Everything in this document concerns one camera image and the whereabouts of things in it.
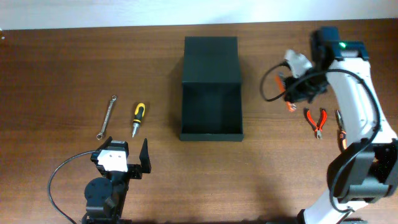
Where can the red handled small pliers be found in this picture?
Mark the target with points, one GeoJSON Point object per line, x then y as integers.
{"type": "Point", "coordinates": [316, 126]}

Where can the black open box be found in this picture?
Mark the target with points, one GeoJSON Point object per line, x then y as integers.
{"type": "Point", "coordinates": [211, 90]}

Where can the yellow black stubby screwdriver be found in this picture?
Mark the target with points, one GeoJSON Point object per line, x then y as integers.
{"type": "Point", "coordinates": [139, 113]}

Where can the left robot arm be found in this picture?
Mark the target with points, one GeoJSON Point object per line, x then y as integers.
{"type": "Point", "coordinates": [105, 196]}

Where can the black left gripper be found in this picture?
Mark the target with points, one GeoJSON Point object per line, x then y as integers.
{"type": "Point", "coordinates": [131, 169]}

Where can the orange black needle nose pliers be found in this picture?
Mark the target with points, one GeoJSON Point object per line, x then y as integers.
{"type": "Point", "coordinates": [341, 131]}

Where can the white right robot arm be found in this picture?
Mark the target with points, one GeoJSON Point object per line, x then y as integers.
{"type": "Point", "coordinates": [366, 171]}

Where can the silver double ring wrench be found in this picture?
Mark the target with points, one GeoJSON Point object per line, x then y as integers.
{"type": "Point", "coordinates": [101, 134]}

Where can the orange socket bit rail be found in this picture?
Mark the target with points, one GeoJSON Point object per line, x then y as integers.
{"type": "Point", "coordinates": [279, 79]}

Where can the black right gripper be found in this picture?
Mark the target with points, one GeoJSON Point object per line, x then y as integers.
{"type": "Point", "coordinates": [296, 91]}

